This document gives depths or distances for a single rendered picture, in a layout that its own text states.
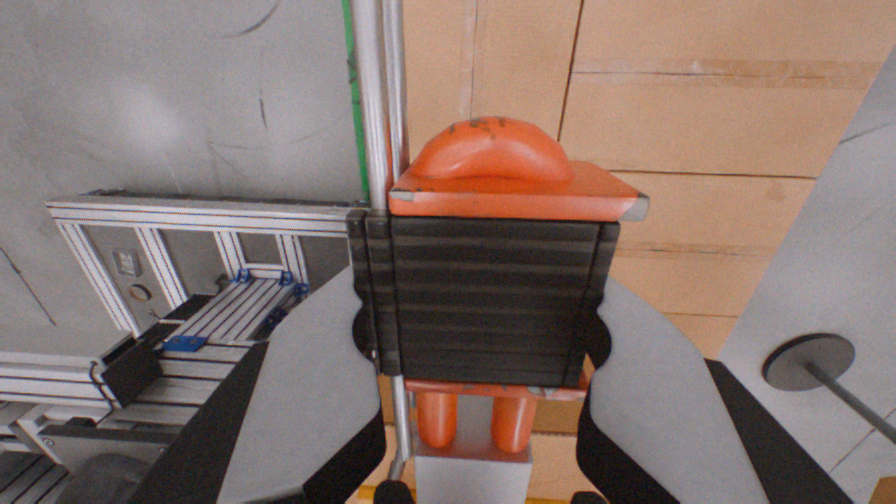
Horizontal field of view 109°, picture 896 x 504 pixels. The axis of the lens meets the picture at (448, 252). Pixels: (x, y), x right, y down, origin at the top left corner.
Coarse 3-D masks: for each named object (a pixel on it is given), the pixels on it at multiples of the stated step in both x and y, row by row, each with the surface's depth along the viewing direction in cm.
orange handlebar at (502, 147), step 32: (448, 128) 10; (480, 128) 10; (512, 128) 10; (416, 160) 11; (448, 160) 10; (480, 160) 10; (512, 160) 10; (544, 160) 10; (448, 416) 16; (512, 416) 15; (512, 448) 16
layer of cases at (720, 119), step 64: (448, 0) 61; (512, 0) 61; (576, 0) 60; (640, 0) 60; (704, 0) 59; (768, 0) 59; (832, 0) 58; (448, 64) 66; (512, 64) 66; (576, 64) 65; (640, 64) 64; (704, 64) 64; (768, 64) 63; (832, 64) 62; (576, 128) 70; (640, 128) 70; (704, 128) 69; (768, 128) 68; (832, 128) 68; (704, 192) 75; (768, 192) 74; (640, 256) 84; (704, 256) 83; (768, 256) 82; (704, 320) 92
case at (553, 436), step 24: (384, 384) 44; (384, 408) 40; (552, 408) 41; (576, 408) 41; (552, 432) 38; (576, 432) 38; (552, 456) 39; (408, 480) 44; (552, 480) 41; (576, 480) 41
